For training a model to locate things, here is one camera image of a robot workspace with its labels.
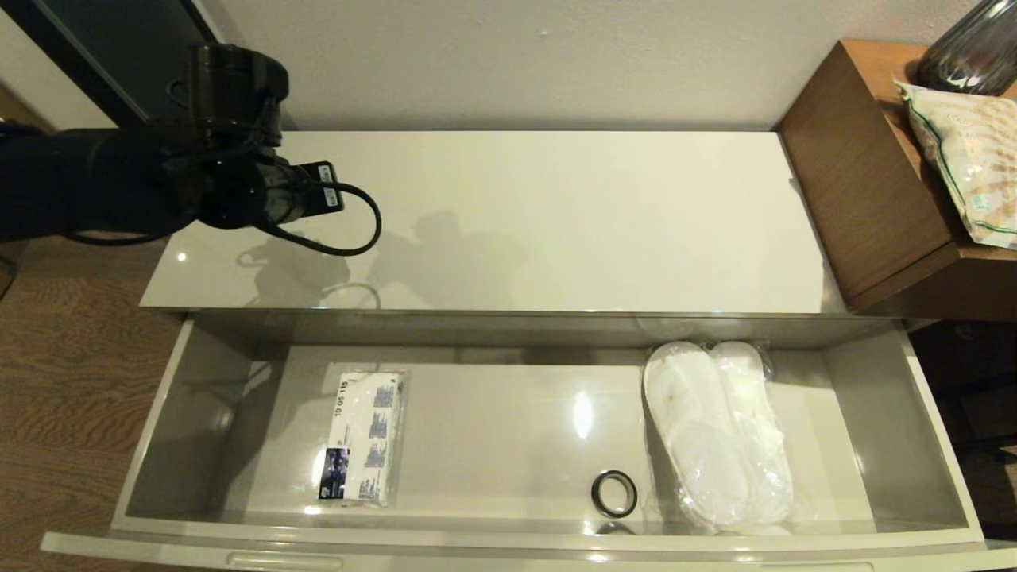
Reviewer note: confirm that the white slippers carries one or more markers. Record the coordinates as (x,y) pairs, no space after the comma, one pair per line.
(767,445)
(691,429)

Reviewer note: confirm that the dark glass vase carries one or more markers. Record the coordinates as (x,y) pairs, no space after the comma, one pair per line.
(973,48)

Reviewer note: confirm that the green trimmed snack bag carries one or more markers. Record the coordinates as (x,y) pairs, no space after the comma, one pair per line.
(973,167)

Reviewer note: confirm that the glossy beige low cabinet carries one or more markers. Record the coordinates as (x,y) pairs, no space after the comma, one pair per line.
(556,222)

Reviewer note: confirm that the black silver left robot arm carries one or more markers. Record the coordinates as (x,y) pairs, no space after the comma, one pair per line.
(79,175)

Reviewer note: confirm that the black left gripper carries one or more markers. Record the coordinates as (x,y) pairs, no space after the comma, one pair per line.
(238,187)

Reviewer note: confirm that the brown wooden side table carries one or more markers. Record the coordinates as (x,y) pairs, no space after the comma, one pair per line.
(858,175)

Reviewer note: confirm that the beige cabinet drawer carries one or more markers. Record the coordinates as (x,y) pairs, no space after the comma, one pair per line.
(493,429)

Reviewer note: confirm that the dark glass door panel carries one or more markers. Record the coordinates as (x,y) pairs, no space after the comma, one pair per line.
(119,32)

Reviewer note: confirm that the blue floral tissue pack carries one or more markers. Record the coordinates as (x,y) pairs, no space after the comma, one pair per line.
(365,437)

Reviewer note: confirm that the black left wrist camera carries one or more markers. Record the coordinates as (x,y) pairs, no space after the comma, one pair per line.
(322,187)

